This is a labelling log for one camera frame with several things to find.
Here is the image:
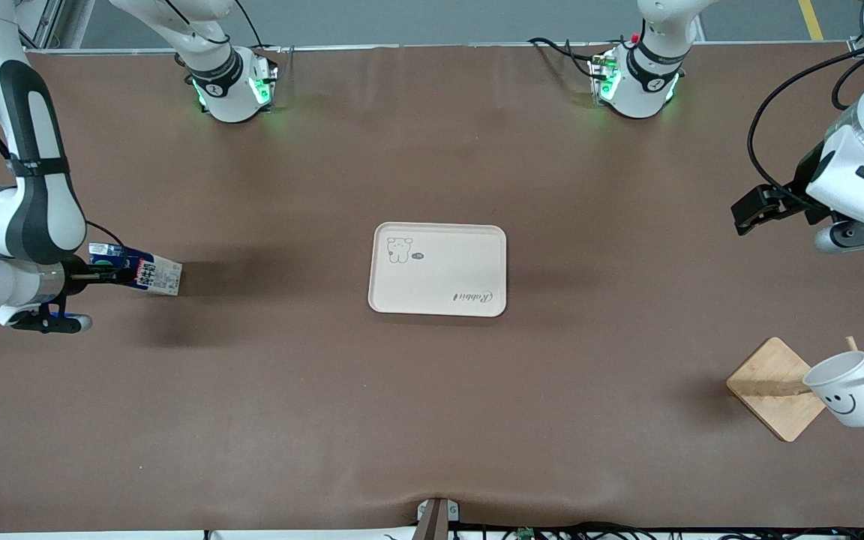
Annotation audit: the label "blue milk carton green cap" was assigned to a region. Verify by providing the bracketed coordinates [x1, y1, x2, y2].
[89, 242, 184, 298]

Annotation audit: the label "white smiley mug black handle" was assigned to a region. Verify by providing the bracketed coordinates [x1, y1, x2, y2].
[802, 350, 864, 428]

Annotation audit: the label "wooden cup rack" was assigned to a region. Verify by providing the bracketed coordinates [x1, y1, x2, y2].
[726, 335, 864, 443]

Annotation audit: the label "brown table cover mat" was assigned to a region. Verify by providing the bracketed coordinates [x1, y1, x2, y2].
[0, 43, 864, 535]

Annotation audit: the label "cream rabbit print tray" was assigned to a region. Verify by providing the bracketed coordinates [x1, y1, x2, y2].
[368, 222, 508, 318]

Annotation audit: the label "black base power cables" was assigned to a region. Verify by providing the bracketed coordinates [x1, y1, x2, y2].
[528, 36, 605, 80]

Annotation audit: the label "aluminium frame profile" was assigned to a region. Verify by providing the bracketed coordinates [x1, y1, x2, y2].
[16, 0, 95, 55]

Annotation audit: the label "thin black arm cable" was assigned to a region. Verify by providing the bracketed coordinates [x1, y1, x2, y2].
[162, 0, 265, 49]

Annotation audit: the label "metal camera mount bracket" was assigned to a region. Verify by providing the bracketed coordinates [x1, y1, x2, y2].
[411, 497, 461, 540]

